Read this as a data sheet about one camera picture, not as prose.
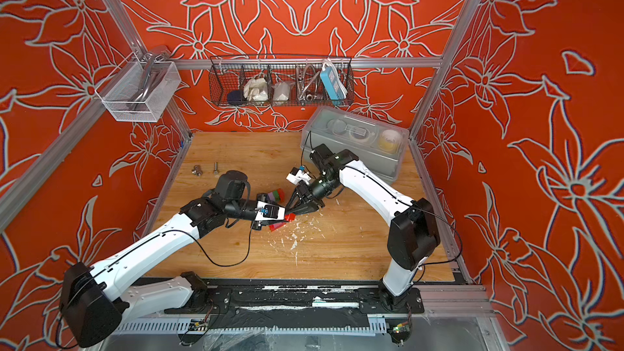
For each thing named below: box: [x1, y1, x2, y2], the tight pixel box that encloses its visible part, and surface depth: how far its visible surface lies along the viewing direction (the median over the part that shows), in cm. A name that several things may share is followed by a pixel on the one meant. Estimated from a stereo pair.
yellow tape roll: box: [378, 129, 402, 153], surface depth 95 cm
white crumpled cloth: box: [242, 77, 269, 102], surface depth 92 cm
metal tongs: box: [128, 45, 169, 112], surface depth 85 cm
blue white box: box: [320, 60, 348, 101], surface depth 89 cm
